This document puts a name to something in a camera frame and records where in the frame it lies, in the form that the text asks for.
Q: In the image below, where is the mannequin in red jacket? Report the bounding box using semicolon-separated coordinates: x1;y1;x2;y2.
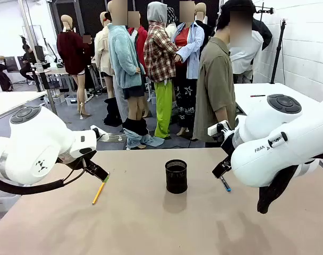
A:
127;11;149;80

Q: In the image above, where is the person's right forearm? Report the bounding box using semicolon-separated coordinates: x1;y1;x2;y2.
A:
216;107;230;127

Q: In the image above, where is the large white table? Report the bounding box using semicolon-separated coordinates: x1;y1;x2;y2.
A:
233;82;323;117

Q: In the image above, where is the seated person in black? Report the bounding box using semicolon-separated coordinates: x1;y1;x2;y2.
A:
19;44;37;82

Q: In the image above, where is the figure in light blue shirt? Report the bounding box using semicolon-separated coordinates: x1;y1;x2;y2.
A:
173;1;206;136

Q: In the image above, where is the clear plastic bin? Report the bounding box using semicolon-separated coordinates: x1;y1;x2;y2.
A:
0;195;19;226

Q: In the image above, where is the mannequin in black coat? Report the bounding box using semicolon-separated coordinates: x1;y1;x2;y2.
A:
251;18;273;51

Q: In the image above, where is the small white table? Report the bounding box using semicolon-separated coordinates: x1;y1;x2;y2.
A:
0;91;47;123

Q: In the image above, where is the person in olive shirt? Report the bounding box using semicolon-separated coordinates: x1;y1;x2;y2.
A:
192;0;258;148

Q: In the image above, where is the yellow pencil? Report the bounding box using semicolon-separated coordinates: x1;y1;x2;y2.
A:
91;180;106;205

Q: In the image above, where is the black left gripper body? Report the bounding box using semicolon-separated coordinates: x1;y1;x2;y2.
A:
81;158;99;175

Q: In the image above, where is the black tripod stand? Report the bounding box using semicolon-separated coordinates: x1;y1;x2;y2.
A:
269;18;288;84

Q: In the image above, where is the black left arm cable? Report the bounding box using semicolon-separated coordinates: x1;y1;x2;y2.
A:
0;159;88;196

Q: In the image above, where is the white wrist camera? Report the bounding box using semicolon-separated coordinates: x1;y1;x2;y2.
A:
207;120;233;137
90;126;109;142

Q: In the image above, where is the mannequin in maroon jacket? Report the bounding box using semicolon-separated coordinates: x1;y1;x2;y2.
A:
56;14;92;120

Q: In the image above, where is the black baseball cap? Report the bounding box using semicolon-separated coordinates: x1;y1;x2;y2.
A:
220;0;257;14

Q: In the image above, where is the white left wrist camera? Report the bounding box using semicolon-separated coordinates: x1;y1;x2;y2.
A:
90;126;109;142

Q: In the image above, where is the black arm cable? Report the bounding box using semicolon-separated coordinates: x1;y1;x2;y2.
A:
256;158;321;215
0;159;88;196

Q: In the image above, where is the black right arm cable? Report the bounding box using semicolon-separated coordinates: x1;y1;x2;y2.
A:
256;158;321;215

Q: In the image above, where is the small person in dark clothes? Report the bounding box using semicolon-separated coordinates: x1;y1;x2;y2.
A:
81;33;96;91

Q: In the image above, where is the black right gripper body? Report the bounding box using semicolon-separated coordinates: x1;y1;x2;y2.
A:
220;148;234;168

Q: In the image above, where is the mannequin in black top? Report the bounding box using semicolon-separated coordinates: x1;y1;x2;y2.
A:
194;2;216;51

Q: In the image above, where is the blue-tipped pen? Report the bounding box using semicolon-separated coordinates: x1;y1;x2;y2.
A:
219;175;233;192

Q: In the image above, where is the mannequin in white shirt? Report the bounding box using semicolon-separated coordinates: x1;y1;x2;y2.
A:
229;29;265;83

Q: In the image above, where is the mannequin in plaid shirt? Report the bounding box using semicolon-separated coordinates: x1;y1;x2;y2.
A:
143;1;180;139

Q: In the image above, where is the black mesh pen holder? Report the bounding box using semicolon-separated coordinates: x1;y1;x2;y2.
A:
165;159;188;194

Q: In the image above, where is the mannequin in beige jacket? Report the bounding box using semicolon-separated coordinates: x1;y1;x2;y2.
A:
94;12;116;99

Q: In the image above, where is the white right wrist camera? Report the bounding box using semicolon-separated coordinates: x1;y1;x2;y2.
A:
207;120;233;137

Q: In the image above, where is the mannequin in teal fleece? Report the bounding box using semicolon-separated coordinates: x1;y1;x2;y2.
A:
107;0;153;149

